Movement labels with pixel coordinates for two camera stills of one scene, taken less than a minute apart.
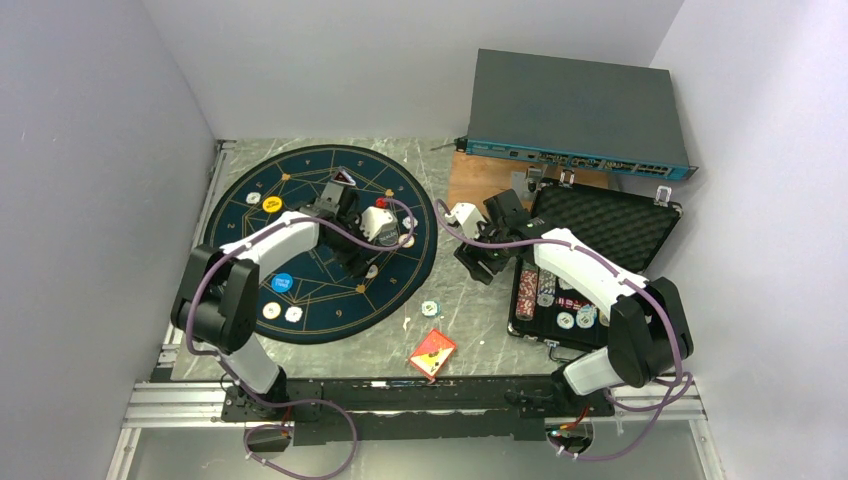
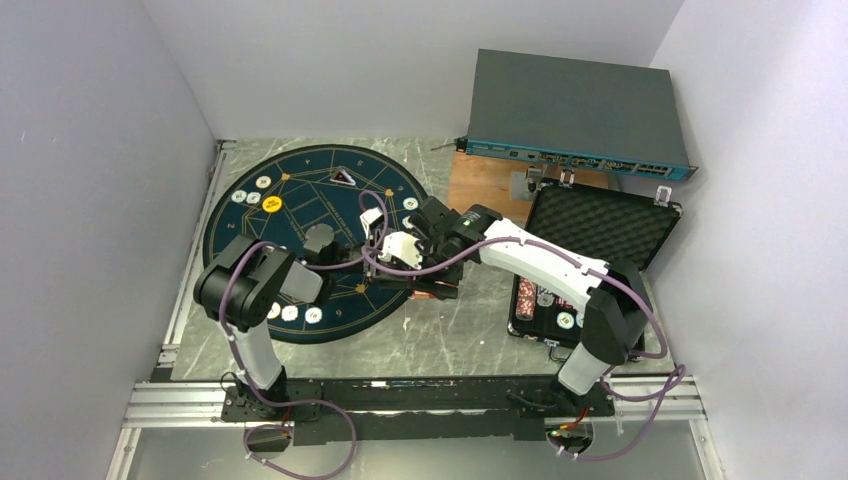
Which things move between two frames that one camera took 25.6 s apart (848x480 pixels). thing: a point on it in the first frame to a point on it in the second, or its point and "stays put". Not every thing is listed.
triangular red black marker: x=341 y=177 stays put
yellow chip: x=271 y=310 stays put
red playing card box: x=433 y=354 to x=426 y=295
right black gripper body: x=494 y=259 to x=451 y=273
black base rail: x=415 y=408 stays put
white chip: x=293 y=314 stays put
